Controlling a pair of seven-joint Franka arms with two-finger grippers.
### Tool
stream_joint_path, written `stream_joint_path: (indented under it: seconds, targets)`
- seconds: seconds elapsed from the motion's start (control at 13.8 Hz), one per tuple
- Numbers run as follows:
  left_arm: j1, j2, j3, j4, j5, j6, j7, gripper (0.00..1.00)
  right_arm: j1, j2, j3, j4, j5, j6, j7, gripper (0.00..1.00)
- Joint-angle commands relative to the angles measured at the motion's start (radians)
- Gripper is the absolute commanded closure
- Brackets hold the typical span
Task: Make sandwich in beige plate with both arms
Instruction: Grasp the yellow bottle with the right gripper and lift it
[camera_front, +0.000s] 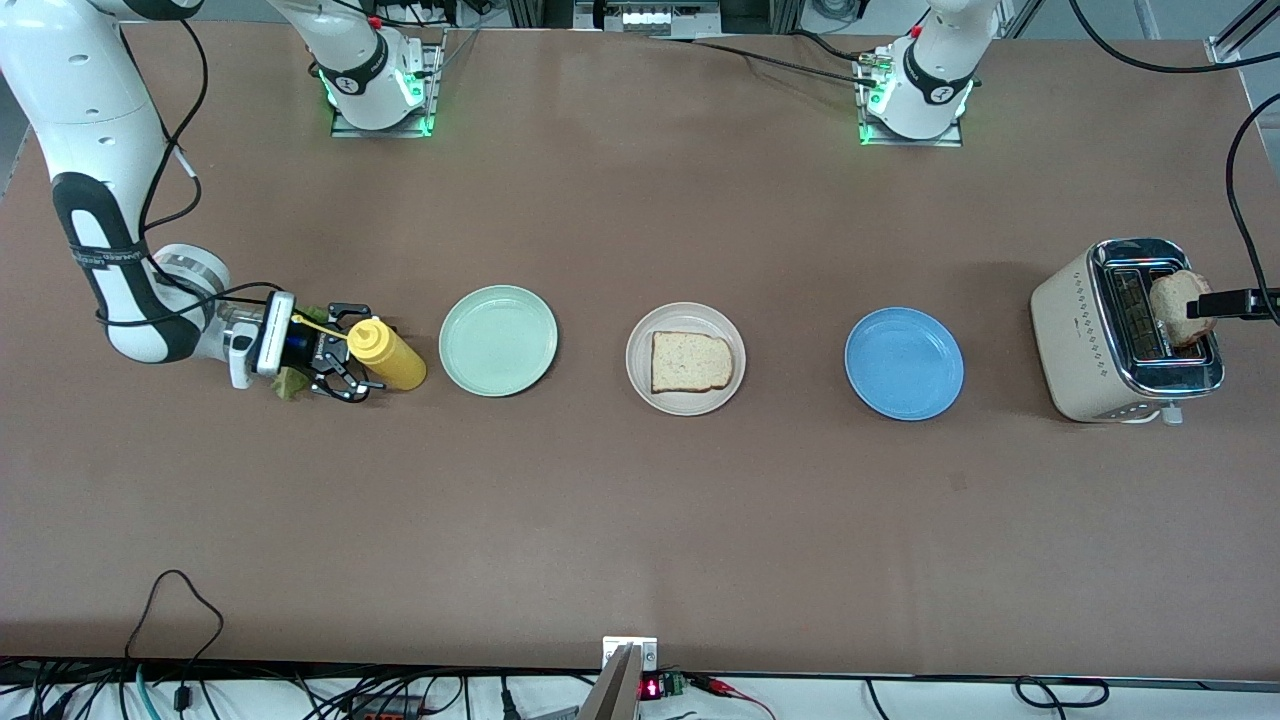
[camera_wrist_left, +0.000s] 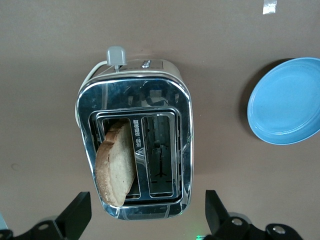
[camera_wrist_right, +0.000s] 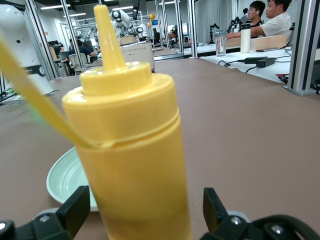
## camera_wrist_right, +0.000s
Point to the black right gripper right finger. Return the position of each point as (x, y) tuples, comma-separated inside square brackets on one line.
[(212, 210)]

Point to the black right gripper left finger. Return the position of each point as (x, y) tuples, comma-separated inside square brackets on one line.
[(75, 207)]

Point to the yellow squeeze bottle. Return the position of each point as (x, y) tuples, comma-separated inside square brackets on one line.
[(135, 175)]

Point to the brown crust bread slice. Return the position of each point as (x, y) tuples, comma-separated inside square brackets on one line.
[(128, 39)]

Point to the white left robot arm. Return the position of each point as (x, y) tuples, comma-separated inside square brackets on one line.
[(15, 37)]

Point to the pale green plate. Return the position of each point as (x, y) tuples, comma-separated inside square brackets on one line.
[(65, 180)]

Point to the white desk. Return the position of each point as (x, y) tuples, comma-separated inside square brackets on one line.
[(237, 70)]

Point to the person in blue shirt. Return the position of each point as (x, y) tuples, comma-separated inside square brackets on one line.
[(80, 51)]

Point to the black power adapter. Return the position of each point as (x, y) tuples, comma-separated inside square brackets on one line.
[(262, 61)]

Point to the glass of water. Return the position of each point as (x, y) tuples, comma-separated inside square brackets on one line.
[(220, 45)]

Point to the beige chrome toaster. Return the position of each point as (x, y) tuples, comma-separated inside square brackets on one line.
[(138, 53)]

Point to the white thermos flask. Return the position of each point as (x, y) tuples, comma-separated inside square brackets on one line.
[(245, 40)]

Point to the wooden board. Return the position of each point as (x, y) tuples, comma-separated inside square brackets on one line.
[(270, 42)]

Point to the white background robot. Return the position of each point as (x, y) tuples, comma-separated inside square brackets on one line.
[(122, 18)]

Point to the person in white shirt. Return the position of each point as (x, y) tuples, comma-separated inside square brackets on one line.
[(277, 25)]

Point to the person in black shirt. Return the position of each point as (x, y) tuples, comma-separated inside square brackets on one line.
[(257, 10)]

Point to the aluminium frame post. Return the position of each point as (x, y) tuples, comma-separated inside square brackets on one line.
[(300, 50)]

